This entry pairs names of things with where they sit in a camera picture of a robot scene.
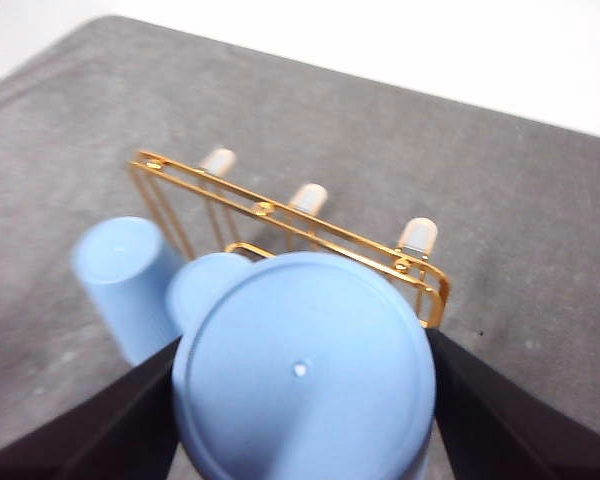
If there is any gold wire cup holder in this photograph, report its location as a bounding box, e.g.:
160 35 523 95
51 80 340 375
127 147 451 329

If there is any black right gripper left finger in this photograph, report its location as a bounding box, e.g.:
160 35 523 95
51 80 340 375
0 335 181 480

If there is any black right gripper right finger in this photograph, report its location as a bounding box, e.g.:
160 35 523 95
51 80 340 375
426 327 600 480

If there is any blue ribbed plastic cup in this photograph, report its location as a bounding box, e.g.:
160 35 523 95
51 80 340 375
69 215 184 366
171 251 439 480
164 252 261 331

